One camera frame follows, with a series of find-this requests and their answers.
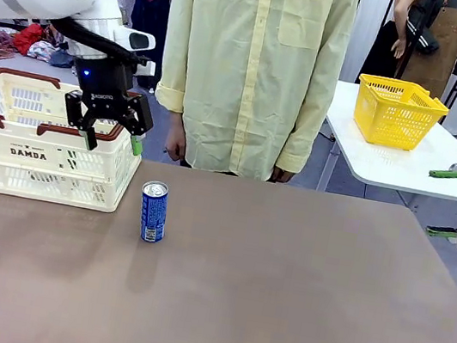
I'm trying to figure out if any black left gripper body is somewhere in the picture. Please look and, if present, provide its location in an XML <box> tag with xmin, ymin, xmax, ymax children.
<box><xmin>65</xmin><ymin>52</ymin><xmax>138</xmax><ymax>124</ymax></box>

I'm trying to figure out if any person in yellow shirt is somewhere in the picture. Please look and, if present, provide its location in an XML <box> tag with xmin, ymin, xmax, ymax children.
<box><xmin>143</xmin><ymin>0</ymin><xmax>361</xmax><ymax>193</ymax></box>

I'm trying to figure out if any cream plastic shopping basket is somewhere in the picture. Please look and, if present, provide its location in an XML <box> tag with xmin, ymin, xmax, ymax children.
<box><xmin>0</xmin><ymin>67</ymin><xmax>154</xmax><ymax>217</ymax></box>

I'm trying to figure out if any black hanging garment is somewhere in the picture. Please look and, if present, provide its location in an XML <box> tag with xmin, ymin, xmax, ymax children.
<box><xmin>359</xmin><ymin>17</ymin><xmax>409</xmax><ymax>81</ymax></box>

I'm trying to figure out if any blue cloth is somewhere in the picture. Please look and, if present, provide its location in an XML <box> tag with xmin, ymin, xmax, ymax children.
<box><xmin>47</xmin><ymin>47</ymin><xmax>77</xmax><ymax>70</ymax></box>

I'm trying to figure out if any person's left forearm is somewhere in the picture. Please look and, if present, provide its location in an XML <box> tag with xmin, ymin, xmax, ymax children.
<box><xmin>275</xmin><ymin>89</ymin><xmax>333</xmax><ymax>179</ymax></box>

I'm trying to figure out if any yellow plastic basket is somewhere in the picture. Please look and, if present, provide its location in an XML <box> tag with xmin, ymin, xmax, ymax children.
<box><xmin>348</xmin><ymin>72</ymin><xmax>454</xmax><ymax>157</ymax></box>

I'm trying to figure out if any red cloth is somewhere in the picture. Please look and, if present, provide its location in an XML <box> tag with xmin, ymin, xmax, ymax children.
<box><xmin>10</xmin><ymin>20</ymin><xmax>47</xmax><ymax>58</ymax></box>

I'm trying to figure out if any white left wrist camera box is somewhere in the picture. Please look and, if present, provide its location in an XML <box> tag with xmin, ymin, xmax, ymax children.
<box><xmin>132</xmin><ymin>58</ymin><xmax>158</xmax><ymax>81</ymax></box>

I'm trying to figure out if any person's right hand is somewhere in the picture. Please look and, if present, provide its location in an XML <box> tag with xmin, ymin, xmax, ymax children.
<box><xmin>162</xmin><ymin>109</ymin><xmax>194</xmax><ymax>165</ymax></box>

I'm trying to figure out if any brown basket handle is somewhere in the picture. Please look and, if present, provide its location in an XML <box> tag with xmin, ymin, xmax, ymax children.
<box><xmin>0</xmin><ymin>67</ymin><xmax>64</xmax><ymax>109</ymax></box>
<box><xmin>0</xmin><ymin>102</ymin><xmax>129</xmax><ymax>150</ymax></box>

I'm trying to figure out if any mannequin with brown apron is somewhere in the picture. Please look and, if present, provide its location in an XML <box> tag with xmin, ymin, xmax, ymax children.
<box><xmin>380</xmin><ymin>0</ymin><xmax>457</xmax><ymax>102</ymax></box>

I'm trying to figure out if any person's left hand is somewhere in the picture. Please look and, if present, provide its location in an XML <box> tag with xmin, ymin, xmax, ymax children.
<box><xmin>270</xmin><ymin>164</ymin><xmax>294</xmax><ymax>186</ymax></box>

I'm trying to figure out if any blue drink can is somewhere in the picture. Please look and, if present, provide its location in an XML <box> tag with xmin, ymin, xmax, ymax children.
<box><xmin>133</xmin><ymin>178</ymin><xmax>174</xmax><ymax>246</ymax></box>

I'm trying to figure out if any dark blue garment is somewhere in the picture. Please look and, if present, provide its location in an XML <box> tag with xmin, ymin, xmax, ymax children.
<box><xmin>119</xmin><ymin>0</ymin><xmax>174</xmax><ymax>93</ymax></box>

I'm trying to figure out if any white table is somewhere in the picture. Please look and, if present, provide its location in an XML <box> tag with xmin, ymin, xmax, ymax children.
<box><xmin>314</xmin><ymin>79</ymin><xmax>457</xmax><ymax>213</ymax></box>

